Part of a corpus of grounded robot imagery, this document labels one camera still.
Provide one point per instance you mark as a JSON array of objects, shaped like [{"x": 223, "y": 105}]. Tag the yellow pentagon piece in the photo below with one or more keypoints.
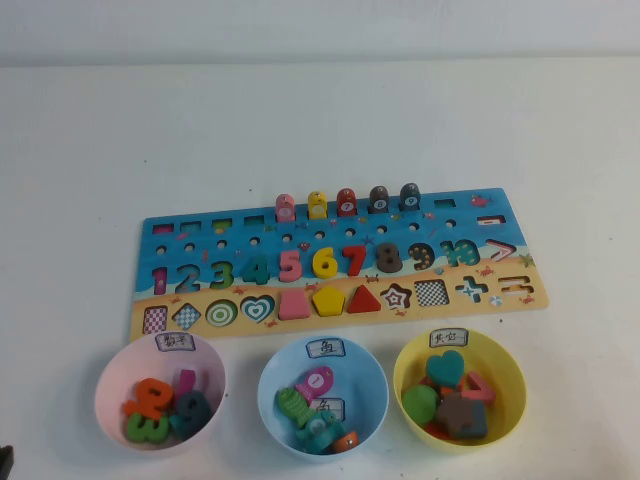
[{"x": 328, "y": 301}]

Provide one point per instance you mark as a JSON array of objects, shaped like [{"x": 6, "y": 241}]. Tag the orange shape piece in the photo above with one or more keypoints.
[{"x": 435, "y": 432}]

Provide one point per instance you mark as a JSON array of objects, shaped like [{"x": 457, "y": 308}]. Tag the red number seven piece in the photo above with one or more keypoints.
[{"x": 357, "y": 262}]

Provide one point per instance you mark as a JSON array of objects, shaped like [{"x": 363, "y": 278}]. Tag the light blue plastic bowl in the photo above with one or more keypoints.
[{"x": 365, "y": 390}]

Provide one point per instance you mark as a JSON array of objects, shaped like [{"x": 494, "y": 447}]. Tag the pink number five piece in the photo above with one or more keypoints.
[{"x": 290, "y": 255}]

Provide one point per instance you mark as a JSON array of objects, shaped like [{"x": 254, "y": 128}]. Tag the teal fish piece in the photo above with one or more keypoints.
[{"x": 320, "y": 435}]

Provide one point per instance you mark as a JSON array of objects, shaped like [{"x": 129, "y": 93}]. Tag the green circle piece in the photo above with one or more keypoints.
[{"x": 419, "y": 405}]

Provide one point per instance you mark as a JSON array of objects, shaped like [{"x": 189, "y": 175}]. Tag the orange fish piece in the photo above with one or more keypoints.
[{"x": 346, "y": 442}]

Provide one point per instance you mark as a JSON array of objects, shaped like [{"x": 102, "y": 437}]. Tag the red triangle piece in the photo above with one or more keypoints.
[{"x": 364, "y": 302}]

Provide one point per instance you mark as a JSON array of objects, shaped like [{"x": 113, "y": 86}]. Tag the paper label on blue bowl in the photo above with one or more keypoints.
[{"x": 325, "y": 348}]

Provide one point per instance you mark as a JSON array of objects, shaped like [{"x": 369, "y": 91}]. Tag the dark grey fish peg nine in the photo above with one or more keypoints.
[{"x": 409, "y": 198}]

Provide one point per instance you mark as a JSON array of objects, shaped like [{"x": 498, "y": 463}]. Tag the paper label on pink bowl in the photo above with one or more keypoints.
[{"x": 175, "y": 343}]

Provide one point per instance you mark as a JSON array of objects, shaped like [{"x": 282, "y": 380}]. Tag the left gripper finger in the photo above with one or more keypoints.
[{"x": 5, "y": 465}]

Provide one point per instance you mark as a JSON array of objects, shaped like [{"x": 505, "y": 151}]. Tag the teal number four piece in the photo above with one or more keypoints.
[{"x": 262, "y": 271}]

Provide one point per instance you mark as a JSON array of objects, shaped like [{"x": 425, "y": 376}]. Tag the pink fish peg five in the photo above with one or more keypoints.
[{"x": 285, "y": 210}]

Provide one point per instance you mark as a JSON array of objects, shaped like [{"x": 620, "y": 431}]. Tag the dark teal number nine piece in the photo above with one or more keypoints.
[{"x": 200, "y": 417}]

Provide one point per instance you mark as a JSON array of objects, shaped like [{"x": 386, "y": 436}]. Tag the teal heart piece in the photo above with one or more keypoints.
[{"x": 445, "y": 369}]

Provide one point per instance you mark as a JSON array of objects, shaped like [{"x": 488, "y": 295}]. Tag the colourful wooden puzzle board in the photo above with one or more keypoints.
[{"x": 450, "y": 312}]

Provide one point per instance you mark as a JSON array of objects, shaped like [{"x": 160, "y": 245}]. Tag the green number three piece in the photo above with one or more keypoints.
[{"x": 137, "y": 429}]

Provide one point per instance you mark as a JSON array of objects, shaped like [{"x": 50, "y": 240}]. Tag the pink fish piece one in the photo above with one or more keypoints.
[{"x": 317, "y": 382}]

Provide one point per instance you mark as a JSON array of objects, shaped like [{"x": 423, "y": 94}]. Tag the yellow fish peg six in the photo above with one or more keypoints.
[{"x": 317, "y": 206}]

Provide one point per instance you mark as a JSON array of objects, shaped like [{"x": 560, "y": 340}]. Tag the red fish peg seven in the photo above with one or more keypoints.
[{"x": 346, "y": 204}]

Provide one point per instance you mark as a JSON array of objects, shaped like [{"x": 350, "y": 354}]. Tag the magenta number one piece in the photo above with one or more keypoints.
[{"x": 185, "y": 382}]

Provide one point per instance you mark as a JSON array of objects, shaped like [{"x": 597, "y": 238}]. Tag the white plastic bowl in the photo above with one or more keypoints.
[{"x": 115, "y": 400}]

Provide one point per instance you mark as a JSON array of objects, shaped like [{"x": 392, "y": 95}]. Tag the green striped fish piece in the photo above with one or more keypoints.
[{"x": 295, "y": 405}]

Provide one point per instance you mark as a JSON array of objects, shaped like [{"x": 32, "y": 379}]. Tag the paper label on yellow bowl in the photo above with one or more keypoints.
[{"x": 448, "y": 338}]

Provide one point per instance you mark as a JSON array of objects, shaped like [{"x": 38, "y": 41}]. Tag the brown star piece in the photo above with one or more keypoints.
[{"x": 452, "y": 412}]

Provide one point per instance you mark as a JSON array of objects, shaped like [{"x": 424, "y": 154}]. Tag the brown number eight piece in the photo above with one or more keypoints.
[{"x": 389, "y": 258}]

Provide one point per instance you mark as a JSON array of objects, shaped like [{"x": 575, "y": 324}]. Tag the orange number two piece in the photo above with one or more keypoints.
[{"x": 150, "y": 395}]

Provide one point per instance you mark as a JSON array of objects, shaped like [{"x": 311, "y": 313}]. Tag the yellow plastic bowl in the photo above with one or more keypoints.
[{"x": 510, "y": 400}]

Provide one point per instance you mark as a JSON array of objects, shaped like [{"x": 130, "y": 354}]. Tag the yellow number six piece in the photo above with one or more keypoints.
[{"x": 320, "y": 267}]

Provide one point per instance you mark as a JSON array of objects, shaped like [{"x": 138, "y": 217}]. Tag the grey-blue square piece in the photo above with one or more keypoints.
[{"x": 479, "y": 422}]

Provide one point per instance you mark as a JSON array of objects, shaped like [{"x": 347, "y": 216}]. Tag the brown fish peg eight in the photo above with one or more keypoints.
[{"x": 378, "y": 201}]

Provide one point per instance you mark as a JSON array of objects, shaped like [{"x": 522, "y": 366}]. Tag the pink trapezoid piece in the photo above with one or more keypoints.
[{"x": 292, "y": 307}]

